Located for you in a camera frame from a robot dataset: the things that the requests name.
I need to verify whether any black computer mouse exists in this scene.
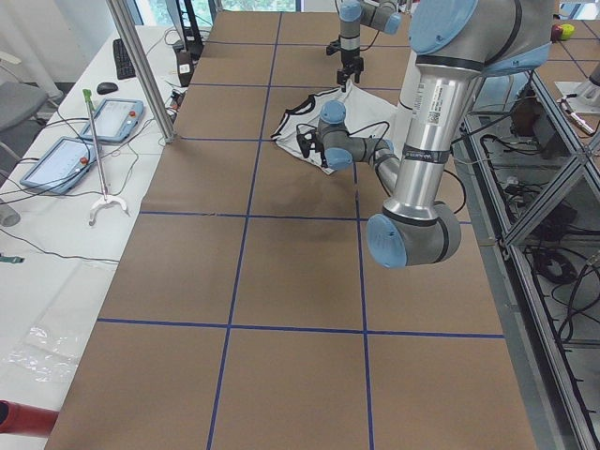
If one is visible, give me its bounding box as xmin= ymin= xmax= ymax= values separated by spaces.
xmin=96 ymin=82 xmax=119 ymax=95

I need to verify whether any upper teach pendant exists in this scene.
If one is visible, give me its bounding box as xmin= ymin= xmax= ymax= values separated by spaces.
xmin=92 ymin=98 xmax=144 ymax=144

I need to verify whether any aluminium frame post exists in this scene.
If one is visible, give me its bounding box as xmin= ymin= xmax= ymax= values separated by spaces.
xmin=106 ymin=0 xmax=175 ymax=144

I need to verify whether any grey office chair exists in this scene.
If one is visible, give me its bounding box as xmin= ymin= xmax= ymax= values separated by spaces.
xmin=1 ymin=52 xmax=58 ymax=132

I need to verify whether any metal reacher grabber tool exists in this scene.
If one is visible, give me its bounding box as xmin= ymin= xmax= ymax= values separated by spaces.
xmin=82 ymin=89 xmax=129 ymax=226

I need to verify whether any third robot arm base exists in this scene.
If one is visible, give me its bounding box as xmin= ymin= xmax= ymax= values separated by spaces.
xmin=555 ymin=66 xmax=599 ymax=135

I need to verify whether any grey t-shirt with cartoon print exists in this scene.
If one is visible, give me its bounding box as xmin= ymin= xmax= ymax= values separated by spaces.
xmin=271 ymin=82 xmax=398 ymax=174

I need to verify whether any clear plastic sheet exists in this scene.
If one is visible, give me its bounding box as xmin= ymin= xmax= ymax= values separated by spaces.
xmin=2 ymin=325 xmax=84 ymax=383

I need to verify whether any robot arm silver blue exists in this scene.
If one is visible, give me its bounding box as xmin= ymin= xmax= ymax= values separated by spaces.
xmin=296 ymin=1 xmax=554 ymax=268
xmin=325 ymin=1 xmax=401 ymax=92

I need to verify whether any teach pendant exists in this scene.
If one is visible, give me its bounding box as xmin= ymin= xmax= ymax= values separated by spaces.
xmin=92 ymin=98 xmax=144 ymax=144
xmin=20 ymin=137 xmax=96 ymax=195

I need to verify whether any black keyboard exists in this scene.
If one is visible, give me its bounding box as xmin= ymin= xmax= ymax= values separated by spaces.
xmin=112 ymin=38 xmax=136 ymax=80

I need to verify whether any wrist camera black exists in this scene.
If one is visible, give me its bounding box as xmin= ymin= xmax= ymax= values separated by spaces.
xmin=296 ymin=124 xmax=315 ymax=159

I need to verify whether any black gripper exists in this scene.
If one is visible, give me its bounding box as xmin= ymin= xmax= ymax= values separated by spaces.
xmin=302 ymin=129 xmax=325 ymax=159
xmin=326 ymin=40 xmax=364 ymax=90

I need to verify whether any lower teach pendant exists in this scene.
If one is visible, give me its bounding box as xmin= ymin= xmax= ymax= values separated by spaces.
xmin=20 ymin=137 xmax=96 ymax=195

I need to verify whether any black monitor stand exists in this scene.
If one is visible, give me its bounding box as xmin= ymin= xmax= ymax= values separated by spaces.
xmin=168 ymin=0 xmax=204 ymax=87

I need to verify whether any red fire extinguisher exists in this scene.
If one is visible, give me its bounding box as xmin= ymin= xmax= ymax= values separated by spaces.
xmin=1 ymin=400 xmax=59 ymax=438

